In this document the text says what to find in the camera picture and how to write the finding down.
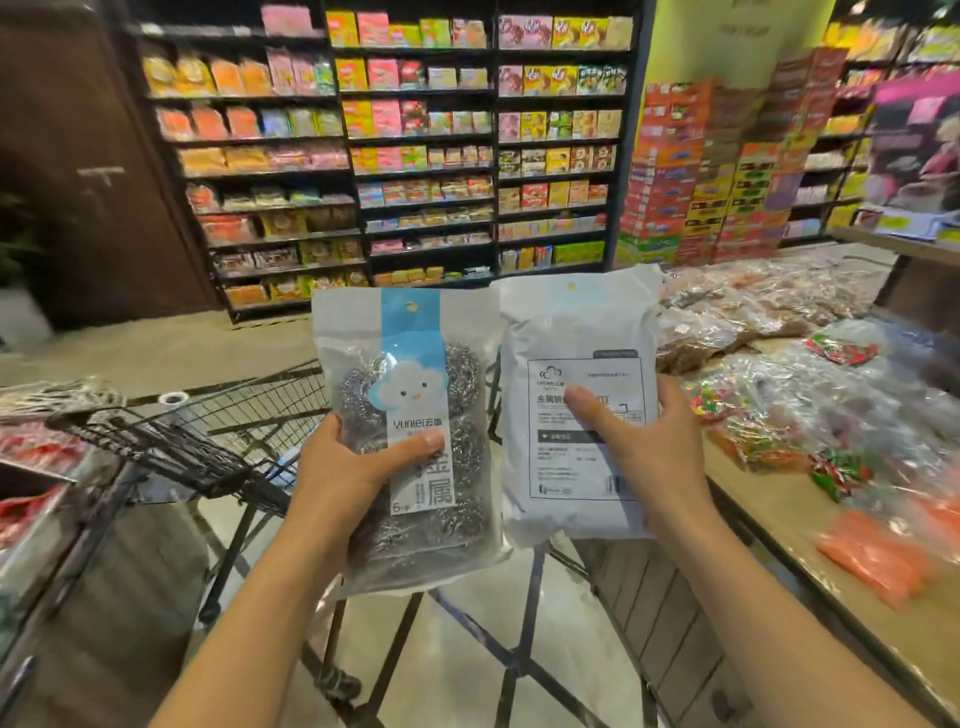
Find person's right hand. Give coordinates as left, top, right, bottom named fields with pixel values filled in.
left=562, top=374, right=714, bottom=538

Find person's left hand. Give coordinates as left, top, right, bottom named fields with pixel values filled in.
left=288, top=412, right=448, bottom=560

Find metal wire shopping cart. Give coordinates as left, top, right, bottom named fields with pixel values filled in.
left=44, top=359, right=421, bottom=706

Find person's left forearm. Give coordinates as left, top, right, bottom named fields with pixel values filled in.
left=149, top=517, right=354, bottom=728

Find pile of colourful candy packets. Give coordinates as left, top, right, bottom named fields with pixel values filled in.
left=682, top=318, right=960, bottom=504

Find wooden glass-edged display counter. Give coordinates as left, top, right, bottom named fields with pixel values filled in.
left=577, top=239, right=960, bottom=728

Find pile of clear nut bags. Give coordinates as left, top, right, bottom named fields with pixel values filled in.
left=652, top=258, right=894, bottom=376

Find black biscuit shelving unit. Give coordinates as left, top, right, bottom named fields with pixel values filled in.
left=112, top=0, right=658, bottom=324

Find black snack packet shelving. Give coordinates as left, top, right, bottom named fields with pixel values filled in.
left=779, top=0, right=960, bottom=249

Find wooden acrylic-bin snack stand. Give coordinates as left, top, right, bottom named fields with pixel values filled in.
left=0, top=378, right=211, bottom=728

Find stack of red cartons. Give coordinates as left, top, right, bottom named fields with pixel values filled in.
left=614, top=48, right=853, bottom=268

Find pile of red stick snacks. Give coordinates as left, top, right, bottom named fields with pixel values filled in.
left=0, top=419, right=91, bottom=474

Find dark wooden table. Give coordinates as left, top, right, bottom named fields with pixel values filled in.
left=828, top=224, right=960, bottom=335

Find pile of red candy packets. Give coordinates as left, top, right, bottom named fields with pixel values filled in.
left=0, top=487, right=65, bottom=549

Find rows of yellow pink packets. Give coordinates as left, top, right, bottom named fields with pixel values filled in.
left=787, top=14, right=960, bottom=234

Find brown wooden door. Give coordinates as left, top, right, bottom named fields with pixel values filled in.
left=0, top=0, right=219, bottom=331

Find white plant pot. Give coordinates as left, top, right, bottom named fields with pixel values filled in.
left=0, top=284, right=55, bottom=350

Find rows of biscuit boxes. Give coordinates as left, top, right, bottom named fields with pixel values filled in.
left=142, top=3, right=635, bottom=309

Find pink poster display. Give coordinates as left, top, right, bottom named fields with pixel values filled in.
left=862, top=73, right=960, bottom=219

